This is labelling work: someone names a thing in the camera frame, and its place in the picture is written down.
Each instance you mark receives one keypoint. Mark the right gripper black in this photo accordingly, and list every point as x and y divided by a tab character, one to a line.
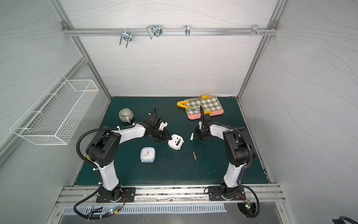
201	133

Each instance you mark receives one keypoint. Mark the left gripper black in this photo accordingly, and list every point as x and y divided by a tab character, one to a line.
161	135

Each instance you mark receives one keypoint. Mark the white alarm clock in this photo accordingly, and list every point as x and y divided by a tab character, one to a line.
175	142

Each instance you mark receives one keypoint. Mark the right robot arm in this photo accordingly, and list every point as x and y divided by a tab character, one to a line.
238	147

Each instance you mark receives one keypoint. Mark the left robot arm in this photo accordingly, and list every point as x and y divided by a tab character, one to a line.
102	150

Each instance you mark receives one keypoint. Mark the blue alarm clock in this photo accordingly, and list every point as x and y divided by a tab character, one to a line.
147	155

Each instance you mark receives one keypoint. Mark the pink tray checkered cloth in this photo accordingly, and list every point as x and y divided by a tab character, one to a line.
211	103

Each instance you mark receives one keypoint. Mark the yellow steel tongs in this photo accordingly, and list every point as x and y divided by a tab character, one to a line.
182	104

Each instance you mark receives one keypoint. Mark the metal hook clamp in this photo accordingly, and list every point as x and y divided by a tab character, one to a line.
187	30
255	31
154	31
126	37

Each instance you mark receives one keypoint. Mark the aluminium crossbar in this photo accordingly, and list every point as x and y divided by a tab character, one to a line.
166	32

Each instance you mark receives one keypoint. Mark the white wire basket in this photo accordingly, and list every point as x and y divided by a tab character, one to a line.
55	116

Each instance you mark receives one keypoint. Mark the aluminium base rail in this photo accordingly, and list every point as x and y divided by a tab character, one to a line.
146	194

